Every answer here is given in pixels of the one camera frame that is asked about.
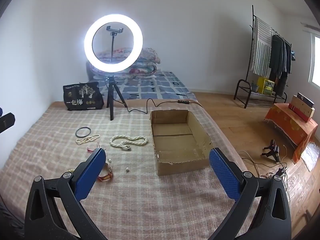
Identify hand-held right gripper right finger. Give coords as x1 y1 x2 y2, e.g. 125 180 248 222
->
209 147 292 240

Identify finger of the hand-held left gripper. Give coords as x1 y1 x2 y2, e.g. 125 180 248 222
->
0 112 15 133

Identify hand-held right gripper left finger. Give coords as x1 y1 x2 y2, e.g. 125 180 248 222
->
24 147 107 240

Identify orange strap watch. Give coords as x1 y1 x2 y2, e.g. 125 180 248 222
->
97 162 113 182

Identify green bead red string bracelet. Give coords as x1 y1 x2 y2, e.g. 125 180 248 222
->
86 142 107 153

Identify thin pearl necklace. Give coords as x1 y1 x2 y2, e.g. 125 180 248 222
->
76 134 100 145

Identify thick pearl necklace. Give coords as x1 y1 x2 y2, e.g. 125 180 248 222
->
110 135 148 151

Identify cardboard box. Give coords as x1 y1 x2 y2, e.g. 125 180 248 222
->
150 109 215 176

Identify blue bangle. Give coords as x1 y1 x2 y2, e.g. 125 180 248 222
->
76 127 91 138

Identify small black floor tripod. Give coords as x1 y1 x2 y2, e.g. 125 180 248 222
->
261 140 280 163

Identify pink plaid blanket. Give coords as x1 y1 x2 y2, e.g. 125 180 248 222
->
0 99 263 240

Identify black printed bag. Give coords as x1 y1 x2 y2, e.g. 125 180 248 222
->
63 82 104 111

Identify orange box with books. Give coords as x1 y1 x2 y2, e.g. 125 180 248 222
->
264 102 318 164

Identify bubble wrap sheet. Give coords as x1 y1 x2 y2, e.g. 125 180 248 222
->
300 142 320 172

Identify red flat box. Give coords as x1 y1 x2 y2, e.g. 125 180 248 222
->
289 104 310 123

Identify yellow box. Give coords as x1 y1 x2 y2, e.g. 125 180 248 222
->
257 76 275 95

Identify tan box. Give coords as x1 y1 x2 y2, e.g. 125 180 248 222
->
290 96 315 119

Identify blue patterned bedsheet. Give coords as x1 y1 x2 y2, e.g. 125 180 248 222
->
100 70 197 107

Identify dark flat box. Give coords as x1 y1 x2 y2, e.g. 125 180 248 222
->
297 92 315 108

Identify floral pillow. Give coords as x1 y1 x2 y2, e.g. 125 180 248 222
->
96 47 140 63

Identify folded floral quilt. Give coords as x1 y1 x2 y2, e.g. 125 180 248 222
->
87 48 161 79

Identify striped towel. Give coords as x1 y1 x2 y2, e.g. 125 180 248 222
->
251 17 273 77

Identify dark hanging clothes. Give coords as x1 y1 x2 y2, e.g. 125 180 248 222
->
269 34 297 96

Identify black phone holder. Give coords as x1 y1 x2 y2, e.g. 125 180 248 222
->
106 26 125 63

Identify window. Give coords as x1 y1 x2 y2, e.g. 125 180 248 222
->
309 34 320 89

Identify black clothes rack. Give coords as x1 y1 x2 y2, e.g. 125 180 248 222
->
234 5 293 108

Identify floor cables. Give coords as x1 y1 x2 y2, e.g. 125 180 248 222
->
240 150 290 205

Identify black power cable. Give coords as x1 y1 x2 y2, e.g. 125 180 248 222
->
125 98 201 114

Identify white ring light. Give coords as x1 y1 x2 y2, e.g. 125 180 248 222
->
84 14 143 72

